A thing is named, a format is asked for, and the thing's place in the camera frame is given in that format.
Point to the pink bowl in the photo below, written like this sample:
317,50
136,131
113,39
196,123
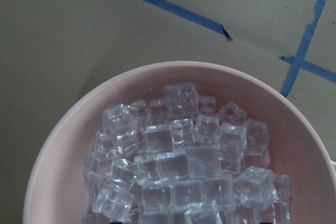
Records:
57,190

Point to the clear ice cubes pile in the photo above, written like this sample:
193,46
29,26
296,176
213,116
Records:
180,159

